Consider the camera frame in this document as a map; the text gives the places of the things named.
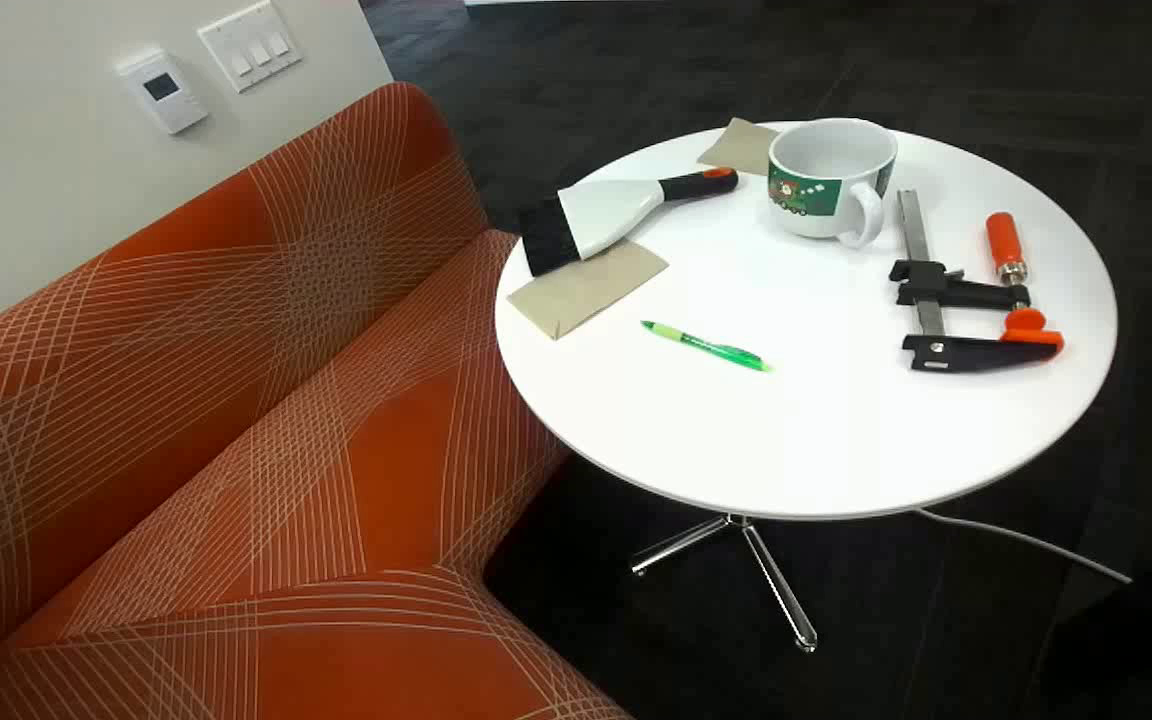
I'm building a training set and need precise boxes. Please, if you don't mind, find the chrome table base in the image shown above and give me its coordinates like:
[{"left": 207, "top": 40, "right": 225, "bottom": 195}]
[{"left": 629, "top": 510, "right": 825, "bottom": 657}]

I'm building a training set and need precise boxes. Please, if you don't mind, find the large tan sandpaper sheet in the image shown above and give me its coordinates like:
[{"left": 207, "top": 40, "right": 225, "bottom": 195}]
[{"left": 506, "top": 237, "right": 673, "bottom": 344}]

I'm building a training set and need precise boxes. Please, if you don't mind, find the white light switch plate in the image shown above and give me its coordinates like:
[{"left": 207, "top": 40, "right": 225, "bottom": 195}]
[{"left": 194, "top": 0, "right": 310, "bottom": 97}]

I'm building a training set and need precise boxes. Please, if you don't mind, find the orange black bar clamp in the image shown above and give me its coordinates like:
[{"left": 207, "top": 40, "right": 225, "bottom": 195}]
[{"left": 885, "top": 183, "right": 1068, "bottom": 375}]

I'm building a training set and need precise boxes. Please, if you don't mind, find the green pen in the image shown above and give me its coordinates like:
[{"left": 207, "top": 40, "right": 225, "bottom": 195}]
[{"left": 636, "top": 317, "right": 771, "bottom": 375}]

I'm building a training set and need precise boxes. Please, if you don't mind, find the orange patterned sofa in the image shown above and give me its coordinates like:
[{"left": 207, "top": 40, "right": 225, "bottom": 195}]
[{"left": 0, "top": 81, "right": 634, "bottom": 720}]

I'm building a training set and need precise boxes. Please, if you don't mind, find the small tan sandpaper sheet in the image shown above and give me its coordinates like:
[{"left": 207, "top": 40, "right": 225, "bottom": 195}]
[{"left": 698, "top": 111, "right": 783, "bottom": 177}]

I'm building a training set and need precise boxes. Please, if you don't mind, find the white mug with green print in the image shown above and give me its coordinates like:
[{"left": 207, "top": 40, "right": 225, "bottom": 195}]
[{"left": 765, "top": 116, "right": 904, "bottom": 251}]

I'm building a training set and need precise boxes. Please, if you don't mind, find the white wall thermostat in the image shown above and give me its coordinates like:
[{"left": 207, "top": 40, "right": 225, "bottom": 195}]
[{"left": 112, "top": 45, "right": 213, "bottom": 140}]

